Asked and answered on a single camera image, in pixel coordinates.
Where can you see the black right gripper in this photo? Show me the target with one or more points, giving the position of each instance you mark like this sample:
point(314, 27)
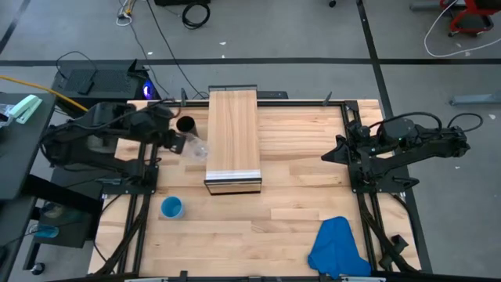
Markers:
point(358, 149)

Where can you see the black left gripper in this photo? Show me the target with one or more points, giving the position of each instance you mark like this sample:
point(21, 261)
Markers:
point(164, 131)

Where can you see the black cup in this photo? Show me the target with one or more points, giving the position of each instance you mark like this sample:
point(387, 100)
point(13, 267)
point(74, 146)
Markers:
point(186, 124)

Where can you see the clear glass mug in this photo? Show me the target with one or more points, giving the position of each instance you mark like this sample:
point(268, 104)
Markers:
point(197, 150)

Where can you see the wooden shelf with black frame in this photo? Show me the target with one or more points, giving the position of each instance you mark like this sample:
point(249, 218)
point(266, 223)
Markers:
point(233, 133)

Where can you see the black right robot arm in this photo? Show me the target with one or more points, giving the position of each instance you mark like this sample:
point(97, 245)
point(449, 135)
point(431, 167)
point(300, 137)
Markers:
point(430, 145)

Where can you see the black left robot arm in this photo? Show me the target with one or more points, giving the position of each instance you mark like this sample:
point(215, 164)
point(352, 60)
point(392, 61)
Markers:
point(98, 133)

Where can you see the blue cup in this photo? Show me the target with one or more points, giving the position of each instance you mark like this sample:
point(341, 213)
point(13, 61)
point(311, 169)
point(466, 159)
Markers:
point(171, 207)

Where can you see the black power box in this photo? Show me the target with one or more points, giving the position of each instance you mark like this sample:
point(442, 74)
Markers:
point(273, 95)

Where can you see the black computer tower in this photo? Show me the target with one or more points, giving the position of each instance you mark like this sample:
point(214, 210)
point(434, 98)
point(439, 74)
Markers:
point(105, 82)

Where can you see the blue cloth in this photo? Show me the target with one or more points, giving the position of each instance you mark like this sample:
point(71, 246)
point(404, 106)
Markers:
point(336, 246)

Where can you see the black floor box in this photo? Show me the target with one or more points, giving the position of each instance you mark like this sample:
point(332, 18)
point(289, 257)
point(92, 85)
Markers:
point(176, 2)

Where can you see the gray floor bar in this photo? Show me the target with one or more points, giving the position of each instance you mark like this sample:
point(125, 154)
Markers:
point(426, 6)
point(475, 98)

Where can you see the black side desk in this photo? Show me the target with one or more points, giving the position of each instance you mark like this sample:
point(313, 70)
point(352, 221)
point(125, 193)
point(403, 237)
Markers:
point(23, 156)

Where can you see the mint green stapler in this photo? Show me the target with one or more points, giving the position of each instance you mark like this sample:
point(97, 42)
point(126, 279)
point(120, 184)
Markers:
point(25, 109)

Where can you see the blue bottle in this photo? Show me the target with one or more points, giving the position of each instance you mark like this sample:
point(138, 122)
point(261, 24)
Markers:
point(45, 231)

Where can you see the black caster wheel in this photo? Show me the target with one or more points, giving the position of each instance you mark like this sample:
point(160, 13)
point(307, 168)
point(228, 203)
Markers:
point(38, 268)

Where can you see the red cart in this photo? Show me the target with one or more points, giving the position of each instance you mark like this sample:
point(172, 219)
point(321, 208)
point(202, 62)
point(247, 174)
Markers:
point(481, 6)

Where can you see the gray frame clamp lever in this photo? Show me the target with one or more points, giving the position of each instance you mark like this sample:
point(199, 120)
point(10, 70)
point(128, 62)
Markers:
point(183, 97)
point(327, 98)

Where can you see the black aluminium table frame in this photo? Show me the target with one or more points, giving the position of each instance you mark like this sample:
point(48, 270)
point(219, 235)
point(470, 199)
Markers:
point(297, 103)

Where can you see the silver frame bracket strip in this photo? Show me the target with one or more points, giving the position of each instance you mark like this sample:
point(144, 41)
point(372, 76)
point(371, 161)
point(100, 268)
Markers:
point(146, 279)
point(364, 279)

